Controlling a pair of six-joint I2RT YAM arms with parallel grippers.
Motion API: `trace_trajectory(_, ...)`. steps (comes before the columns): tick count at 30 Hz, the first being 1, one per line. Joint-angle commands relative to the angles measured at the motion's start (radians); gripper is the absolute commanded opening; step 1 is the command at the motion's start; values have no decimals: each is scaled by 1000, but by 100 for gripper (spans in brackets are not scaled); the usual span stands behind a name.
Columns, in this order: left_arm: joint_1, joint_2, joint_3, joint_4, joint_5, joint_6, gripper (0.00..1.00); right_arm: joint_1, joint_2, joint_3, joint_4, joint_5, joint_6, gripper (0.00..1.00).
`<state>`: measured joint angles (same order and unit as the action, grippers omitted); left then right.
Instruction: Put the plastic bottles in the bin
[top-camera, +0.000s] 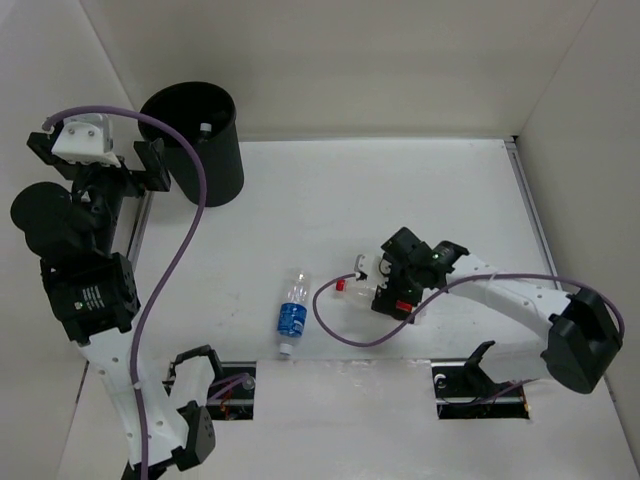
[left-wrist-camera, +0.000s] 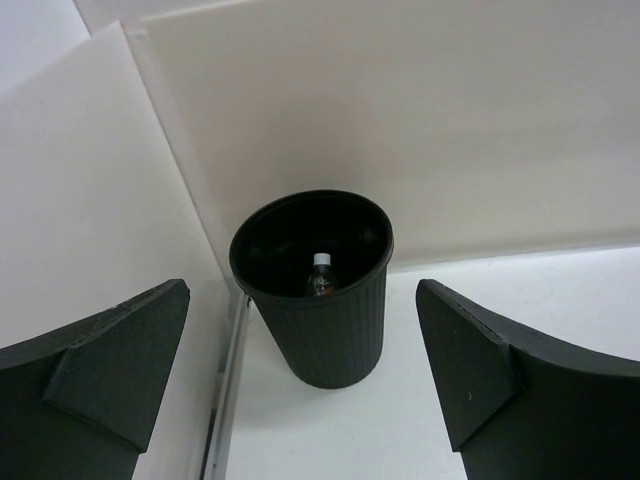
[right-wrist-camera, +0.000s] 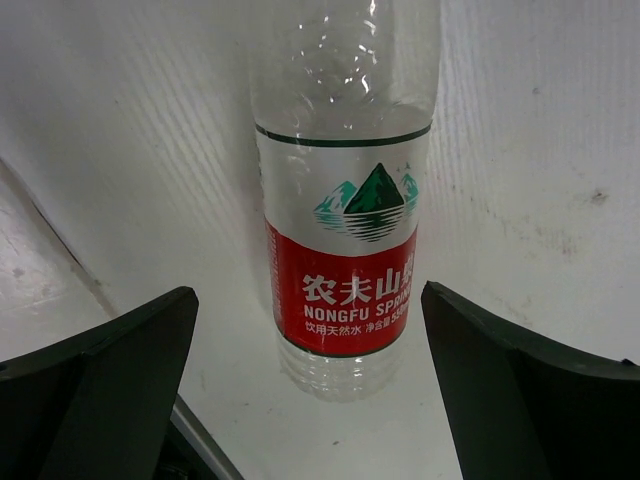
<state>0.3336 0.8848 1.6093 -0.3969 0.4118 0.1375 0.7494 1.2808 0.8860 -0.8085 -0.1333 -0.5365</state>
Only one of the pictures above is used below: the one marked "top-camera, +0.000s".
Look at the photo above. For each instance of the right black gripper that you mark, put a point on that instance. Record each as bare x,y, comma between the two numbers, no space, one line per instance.
386,296

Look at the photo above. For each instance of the black plastic waste bin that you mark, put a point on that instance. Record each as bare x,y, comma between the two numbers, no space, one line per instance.
184,106

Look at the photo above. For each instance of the right aluminium frame rail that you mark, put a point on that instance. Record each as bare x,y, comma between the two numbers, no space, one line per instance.
530,207

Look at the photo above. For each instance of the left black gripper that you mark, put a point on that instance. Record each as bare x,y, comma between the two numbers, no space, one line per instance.
128,171

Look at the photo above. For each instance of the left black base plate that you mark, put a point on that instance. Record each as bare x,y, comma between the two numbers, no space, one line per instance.
231,397

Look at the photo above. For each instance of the red-capped red-label bottle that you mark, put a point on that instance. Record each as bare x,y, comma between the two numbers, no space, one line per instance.
357,294

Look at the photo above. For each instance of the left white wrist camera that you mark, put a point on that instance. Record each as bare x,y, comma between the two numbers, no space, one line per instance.
87,139

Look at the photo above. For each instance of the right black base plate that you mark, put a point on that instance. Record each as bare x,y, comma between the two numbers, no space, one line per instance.
467,393

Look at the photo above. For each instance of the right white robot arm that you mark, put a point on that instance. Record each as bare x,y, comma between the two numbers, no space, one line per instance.
578,334

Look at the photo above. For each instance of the blue-label clear bottle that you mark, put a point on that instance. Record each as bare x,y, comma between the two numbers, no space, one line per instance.
293,312

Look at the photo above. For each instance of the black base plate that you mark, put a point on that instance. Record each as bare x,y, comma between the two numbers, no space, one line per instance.
231,397
467,393

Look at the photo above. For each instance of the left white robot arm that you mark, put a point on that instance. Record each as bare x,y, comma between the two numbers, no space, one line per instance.
92,293

